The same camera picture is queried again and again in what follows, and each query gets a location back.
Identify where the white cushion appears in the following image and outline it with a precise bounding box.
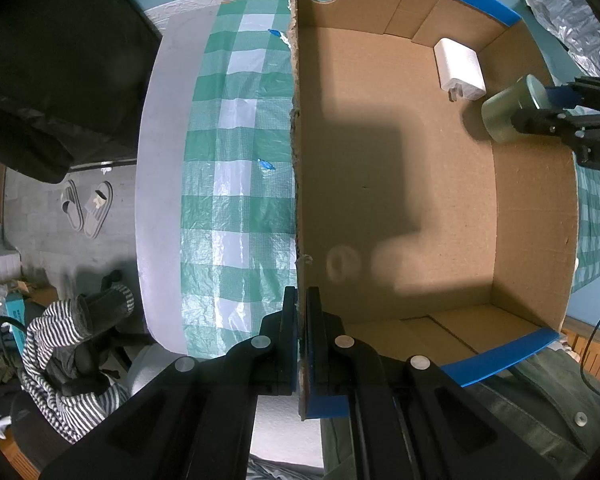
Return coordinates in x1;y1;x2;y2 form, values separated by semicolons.
129;345;326;471

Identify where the round metal tin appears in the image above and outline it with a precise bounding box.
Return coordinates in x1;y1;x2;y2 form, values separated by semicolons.
481;75;551;143

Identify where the grey slipper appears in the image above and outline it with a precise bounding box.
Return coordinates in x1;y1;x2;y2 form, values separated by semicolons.
60;180;85;232
83;181;114;240

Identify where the black cable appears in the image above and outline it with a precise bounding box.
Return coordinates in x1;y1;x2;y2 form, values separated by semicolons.
580;297;600;396

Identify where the teal box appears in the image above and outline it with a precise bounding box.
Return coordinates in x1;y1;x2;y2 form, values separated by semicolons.
0;290;31;343

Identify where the striped garment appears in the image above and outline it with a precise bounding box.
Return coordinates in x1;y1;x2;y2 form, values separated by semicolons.
21;284;135;443

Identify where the green checked tablecloth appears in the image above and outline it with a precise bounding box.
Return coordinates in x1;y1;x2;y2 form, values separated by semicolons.
180;0;600;346

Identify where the brown cardboard box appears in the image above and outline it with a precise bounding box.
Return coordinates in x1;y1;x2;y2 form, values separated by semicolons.
289;0;581;421

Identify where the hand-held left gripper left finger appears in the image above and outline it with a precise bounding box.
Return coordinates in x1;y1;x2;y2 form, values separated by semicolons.
39;286;299;480

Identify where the black office chair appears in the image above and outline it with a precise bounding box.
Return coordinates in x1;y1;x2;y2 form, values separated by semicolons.
0;270;153;461

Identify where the black cloth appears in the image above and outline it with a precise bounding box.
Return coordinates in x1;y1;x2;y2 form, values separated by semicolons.
0;0;163;185

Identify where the silver plastic bag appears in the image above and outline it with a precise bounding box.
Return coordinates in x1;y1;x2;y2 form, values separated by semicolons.
525;0;600;78

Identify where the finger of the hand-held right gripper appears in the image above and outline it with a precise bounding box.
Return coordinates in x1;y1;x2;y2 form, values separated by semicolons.
545;76;600;111
511;108;600;144

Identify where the wooden crate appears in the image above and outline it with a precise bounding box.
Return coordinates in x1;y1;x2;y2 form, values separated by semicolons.
560;317;600;393

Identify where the grey striped cloth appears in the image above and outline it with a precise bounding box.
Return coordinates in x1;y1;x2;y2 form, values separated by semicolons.
247;457;326;480

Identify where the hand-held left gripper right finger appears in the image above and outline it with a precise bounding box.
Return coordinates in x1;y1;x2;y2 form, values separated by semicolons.
305;286;563;480

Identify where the small white charger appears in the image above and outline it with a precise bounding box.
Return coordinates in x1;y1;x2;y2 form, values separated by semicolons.
434;37;487;102

